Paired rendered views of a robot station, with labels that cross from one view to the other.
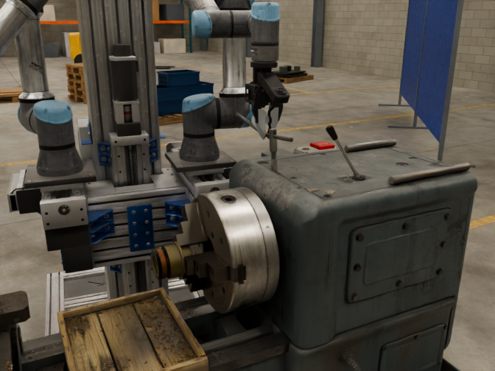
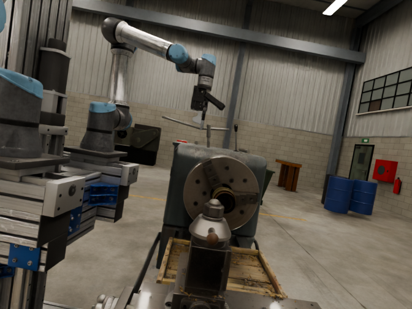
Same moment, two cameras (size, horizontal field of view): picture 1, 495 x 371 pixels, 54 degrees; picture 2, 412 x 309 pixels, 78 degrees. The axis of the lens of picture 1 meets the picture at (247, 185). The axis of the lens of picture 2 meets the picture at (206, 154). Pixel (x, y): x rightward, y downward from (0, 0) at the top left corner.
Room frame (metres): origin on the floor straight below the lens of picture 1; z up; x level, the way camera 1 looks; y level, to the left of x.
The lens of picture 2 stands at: (0.80, 1.09, 1.29)
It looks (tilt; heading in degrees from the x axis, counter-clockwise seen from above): 3 degrees down; 294
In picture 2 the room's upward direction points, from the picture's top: 9 degrees clockwise
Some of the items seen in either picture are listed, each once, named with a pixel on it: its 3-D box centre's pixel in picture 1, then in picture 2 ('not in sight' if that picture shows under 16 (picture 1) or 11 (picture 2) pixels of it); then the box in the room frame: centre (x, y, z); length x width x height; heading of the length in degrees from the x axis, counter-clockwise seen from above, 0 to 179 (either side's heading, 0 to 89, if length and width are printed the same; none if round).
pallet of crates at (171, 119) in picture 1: (178, 94); not in sight; (8.36, 1.17, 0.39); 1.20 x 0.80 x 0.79; 126
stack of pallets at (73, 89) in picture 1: (102, 81); not in sight; (10.40, 3.03, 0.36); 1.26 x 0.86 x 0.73; 130
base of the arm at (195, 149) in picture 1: (199, 143); (98, 139); (1.78, 0.18, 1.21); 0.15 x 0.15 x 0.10
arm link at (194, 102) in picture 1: (199, 112); (102, 115); (1.79, 0.17, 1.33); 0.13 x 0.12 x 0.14; 103
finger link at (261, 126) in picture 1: (257, 122); (198, 120); (1.37, -0.03, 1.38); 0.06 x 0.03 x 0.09; 26
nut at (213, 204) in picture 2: not in sight; (213, 208); (0.97, 0.65, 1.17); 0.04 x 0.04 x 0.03
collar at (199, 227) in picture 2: not in sight; (211, 225); (0.97, 0.65, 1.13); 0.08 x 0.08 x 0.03
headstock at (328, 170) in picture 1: (344, 226); (211, 181); (1.37, -0.30, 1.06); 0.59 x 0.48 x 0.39; 116
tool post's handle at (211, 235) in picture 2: not in sight; (212, 236); (0.95, 0.69, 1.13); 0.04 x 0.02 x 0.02; 116
